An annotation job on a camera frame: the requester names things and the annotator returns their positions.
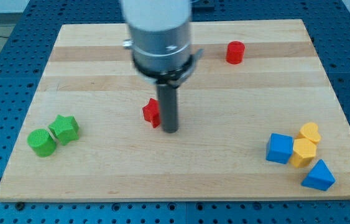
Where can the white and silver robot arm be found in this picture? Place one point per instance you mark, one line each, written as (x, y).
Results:
(160, 39)

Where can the wooden board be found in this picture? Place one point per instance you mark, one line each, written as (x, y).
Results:
(226, 112)

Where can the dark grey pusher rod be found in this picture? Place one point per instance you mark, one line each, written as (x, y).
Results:
(167, 98)

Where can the red star block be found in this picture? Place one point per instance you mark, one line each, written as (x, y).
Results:
(151, 112)

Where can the red cylinder block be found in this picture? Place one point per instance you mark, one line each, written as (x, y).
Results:
(235, 52)

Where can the green star block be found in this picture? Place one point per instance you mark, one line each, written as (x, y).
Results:
(65, 129)

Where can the blue cube block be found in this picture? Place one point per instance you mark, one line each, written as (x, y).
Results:
(279, 148)

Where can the yellow pentagon block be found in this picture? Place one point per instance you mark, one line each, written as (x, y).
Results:
(304, 151)

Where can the yellow heart block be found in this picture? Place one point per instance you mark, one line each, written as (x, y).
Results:
(310, 131)

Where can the green cylinder block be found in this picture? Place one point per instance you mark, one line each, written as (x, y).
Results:
(41, 142)

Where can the blue triangle block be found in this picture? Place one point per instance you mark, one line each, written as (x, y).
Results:
(319, 178)

